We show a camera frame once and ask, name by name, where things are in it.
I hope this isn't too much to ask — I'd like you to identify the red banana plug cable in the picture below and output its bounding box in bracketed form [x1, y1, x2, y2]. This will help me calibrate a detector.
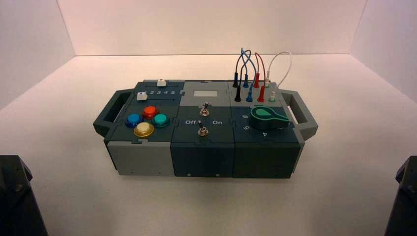
[253, 52, 267, 104]

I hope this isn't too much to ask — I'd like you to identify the green pointer rotary knob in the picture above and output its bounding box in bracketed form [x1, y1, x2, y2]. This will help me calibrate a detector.
[250, 106, 290, 130]

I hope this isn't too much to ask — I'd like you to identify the blue banana plug cable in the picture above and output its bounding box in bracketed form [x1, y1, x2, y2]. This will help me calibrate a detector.
[240, 48, 258, 103]

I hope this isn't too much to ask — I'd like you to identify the green round push button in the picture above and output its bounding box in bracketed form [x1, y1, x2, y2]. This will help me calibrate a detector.
[151, 114, 170, 128]

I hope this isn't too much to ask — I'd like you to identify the red round push button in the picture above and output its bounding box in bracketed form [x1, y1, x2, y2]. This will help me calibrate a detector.
[142, 106, 160, 120]

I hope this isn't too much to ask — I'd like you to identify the dark teal grey control box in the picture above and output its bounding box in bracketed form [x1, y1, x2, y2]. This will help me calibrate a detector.
[92, 79, 319, 179]

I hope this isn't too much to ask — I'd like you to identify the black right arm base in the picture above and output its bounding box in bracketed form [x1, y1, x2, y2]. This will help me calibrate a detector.
[384, 155, 417, 236]

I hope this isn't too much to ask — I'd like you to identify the blue round push button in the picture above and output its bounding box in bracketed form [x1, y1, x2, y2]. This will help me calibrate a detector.
[125, 113, 144, 128]

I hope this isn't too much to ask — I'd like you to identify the white banana plug cable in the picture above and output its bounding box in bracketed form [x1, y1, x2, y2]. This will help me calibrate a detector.
[264, 51, 293, 103]

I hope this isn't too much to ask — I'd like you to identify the yellow round push button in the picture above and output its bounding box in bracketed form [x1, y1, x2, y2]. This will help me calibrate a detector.
[133, 122, 155, 138]

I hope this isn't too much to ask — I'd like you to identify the black banana plug cable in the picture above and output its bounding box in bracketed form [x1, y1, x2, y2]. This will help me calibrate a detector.
[232, 49, 253, 103]

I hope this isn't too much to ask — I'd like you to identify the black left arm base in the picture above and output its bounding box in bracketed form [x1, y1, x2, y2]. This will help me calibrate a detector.
[0, 155, 49, 236]

